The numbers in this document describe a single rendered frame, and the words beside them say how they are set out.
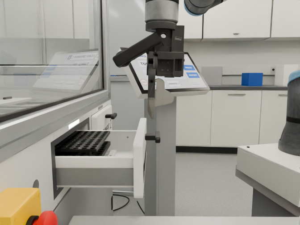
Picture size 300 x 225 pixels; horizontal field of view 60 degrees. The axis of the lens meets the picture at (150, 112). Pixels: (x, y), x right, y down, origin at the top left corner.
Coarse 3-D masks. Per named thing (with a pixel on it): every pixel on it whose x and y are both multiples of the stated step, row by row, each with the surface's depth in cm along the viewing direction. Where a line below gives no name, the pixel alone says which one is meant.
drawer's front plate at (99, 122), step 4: (104, 108) 96; (108, 108) 100; (96, 112) 86; (100, 112) 86; (104, 112) 92; (108, 112) 100; (92, 116) 79; (96, 116) 79; (100, 116) 85; (104, 116) 92; (92, 120) 79; (96, 120) 79; (100, 120) 85; (104, 120) 92; (108, 120) 100; (92, 124) 79; (96, 124) 79; (100, 124) 85; (104, 124) 92; (92, 128) 80; (96, 128) 80; (100, 128) 85; (104, 128) 92
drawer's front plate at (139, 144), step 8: (144, 120) 72; (144, 128) 61; (136, 136) 53; (144, 136) 58; (136, 144) 48; (144, 144) 58; (136, 152) 48; (144, 152) 58; (136, 160) 48; (144, 160) 58; (136, 168) 48; (136, 176) 49; (144, 176) 58; (136, 184) 49; (136, 192) 49
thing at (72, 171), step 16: (112, 144) 74; (128, 144) 74; (64, 160) 50; (80, 160) 50; (96, 160) 50; (112, 160) 50; (128, 160) 50; (64, 176) 50; (80, 176) 50; (96, 176) 50; (112, 176) 50; (128, 176) 50
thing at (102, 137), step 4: (104, 132) 70; (108, 132) 69; (100, 136) 65; (104, 136) 65; (96, 140) 61; (100, 140) 61; (104, 140) 63; (92, 144) 57; (96, 144) 58; (100, 144) 58; (88, 148) 54; (92, 148) 55; (96, 148) 54
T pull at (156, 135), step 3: (156, 132) 64; (159, 132) 65; (147, 135) 61; (150, 135) 61; (153, 135) 61; (156, 135) 61; (159, 135) 61; (147, 138) 61; (150, 138) 61; (153, 138) 61; (156, 138) 59; (159, 138) 59; (156, 141) 59; (159, 141) 59
